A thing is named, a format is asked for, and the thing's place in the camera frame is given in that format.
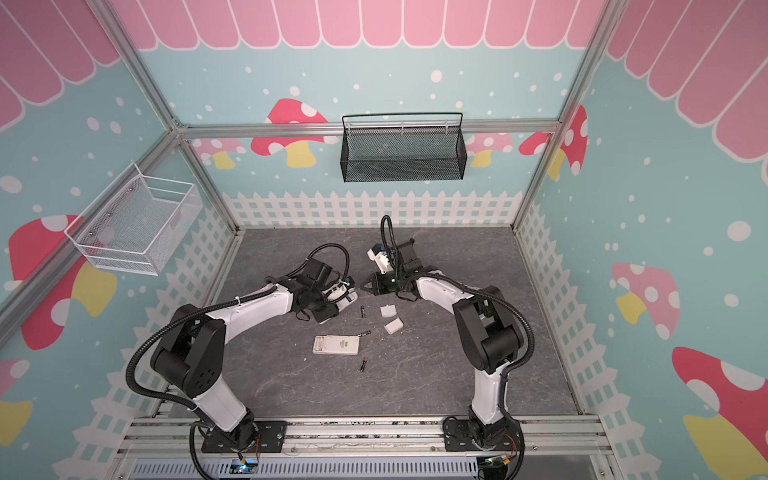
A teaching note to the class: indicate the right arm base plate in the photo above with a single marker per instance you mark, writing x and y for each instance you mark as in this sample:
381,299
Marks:
469,434

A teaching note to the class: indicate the black mesh wall basket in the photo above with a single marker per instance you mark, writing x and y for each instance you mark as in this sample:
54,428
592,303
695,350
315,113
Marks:
403,147

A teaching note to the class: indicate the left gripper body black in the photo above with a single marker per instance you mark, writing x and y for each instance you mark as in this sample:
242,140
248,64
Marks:
320,306

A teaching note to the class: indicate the white remote control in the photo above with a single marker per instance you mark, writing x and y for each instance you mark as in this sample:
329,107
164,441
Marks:
344,302
336,345

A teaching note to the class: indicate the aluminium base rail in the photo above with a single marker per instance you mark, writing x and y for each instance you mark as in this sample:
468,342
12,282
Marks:
555,447

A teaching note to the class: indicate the white slotted cable duct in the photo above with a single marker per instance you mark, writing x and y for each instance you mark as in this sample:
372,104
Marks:
344,468

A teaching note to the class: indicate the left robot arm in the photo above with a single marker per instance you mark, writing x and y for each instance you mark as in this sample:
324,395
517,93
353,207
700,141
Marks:
182,362

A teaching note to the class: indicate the white battery cover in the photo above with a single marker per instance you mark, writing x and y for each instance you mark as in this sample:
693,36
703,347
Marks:
394,326
388,311

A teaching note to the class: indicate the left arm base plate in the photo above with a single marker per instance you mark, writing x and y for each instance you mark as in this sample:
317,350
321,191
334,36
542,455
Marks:
264,437

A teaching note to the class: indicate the white mesh wall basket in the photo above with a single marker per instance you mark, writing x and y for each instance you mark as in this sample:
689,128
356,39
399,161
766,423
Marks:
136,225

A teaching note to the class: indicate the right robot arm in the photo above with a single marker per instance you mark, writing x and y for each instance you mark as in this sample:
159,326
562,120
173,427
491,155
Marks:
494,335

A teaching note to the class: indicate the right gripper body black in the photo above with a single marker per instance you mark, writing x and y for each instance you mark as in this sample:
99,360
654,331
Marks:
377,282

